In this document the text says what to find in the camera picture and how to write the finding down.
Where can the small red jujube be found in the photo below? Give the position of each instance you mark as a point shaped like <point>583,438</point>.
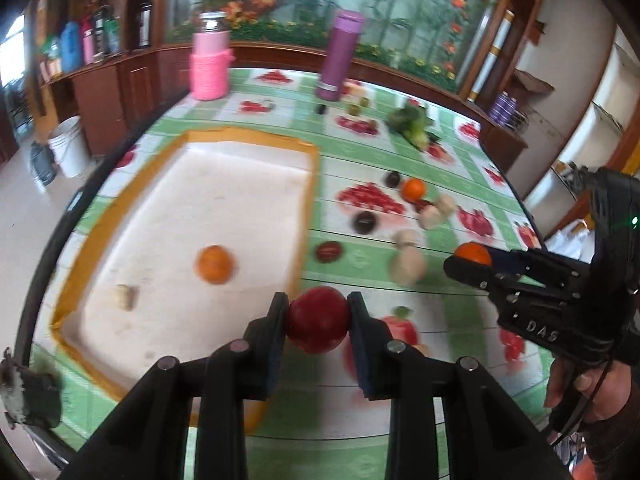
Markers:
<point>329,251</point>

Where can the pink knitted jar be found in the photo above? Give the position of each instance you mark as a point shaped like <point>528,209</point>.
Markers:
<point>211,57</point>

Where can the dark kettle on floor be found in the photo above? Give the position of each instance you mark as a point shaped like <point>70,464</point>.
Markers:
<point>41,163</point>

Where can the large orange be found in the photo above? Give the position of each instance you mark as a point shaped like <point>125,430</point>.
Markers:
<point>215,265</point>

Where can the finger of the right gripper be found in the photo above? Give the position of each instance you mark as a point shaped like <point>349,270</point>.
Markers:
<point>537,263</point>
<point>515,288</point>

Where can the large beige ginger chunk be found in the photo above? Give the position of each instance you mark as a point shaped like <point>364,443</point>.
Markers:
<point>407,267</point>

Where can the small beige chunk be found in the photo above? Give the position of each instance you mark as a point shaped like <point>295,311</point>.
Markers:
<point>407,238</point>
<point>125,296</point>

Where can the green bok choy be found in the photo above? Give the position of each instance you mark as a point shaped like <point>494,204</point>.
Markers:
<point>410,122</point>

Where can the dark purple plum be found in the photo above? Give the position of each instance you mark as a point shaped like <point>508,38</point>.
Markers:
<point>365,222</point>

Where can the tall beige chunk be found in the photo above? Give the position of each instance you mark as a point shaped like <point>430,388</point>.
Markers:
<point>446,205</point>

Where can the purple bottles on shelf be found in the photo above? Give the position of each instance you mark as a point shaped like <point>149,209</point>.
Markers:
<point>503,109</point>

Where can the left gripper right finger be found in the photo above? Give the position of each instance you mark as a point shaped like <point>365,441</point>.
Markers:
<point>390,369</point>

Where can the pink bottle on counter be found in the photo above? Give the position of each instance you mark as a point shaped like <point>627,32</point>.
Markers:
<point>88,47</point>

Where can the blue jug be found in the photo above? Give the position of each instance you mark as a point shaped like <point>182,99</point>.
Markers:
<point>71,47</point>

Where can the purple thermos bottle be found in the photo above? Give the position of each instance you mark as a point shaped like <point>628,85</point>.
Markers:
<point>343,40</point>

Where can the red tomato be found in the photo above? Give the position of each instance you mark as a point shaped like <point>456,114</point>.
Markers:
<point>317,320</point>

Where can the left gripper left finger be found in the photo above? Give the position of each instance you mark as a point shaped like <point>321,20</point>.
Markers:
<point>245,369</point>

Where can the round beige chunk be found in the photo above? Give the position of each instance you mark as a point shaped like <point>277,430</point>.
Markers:
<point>430,217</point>

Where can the small dark plum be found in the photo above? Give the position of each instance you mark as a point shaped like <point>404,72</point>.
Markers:
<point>392,179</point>

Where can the right hand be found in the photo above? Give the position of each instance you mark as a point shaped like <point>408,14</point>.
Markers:
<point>608,392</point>

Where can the white bucket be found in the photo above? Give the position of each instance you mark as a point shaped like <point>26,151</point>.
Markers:
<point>69,147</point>

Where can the yellow edged tray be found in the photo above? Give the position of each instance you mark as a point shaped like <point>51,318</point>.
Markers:
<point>249,191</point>

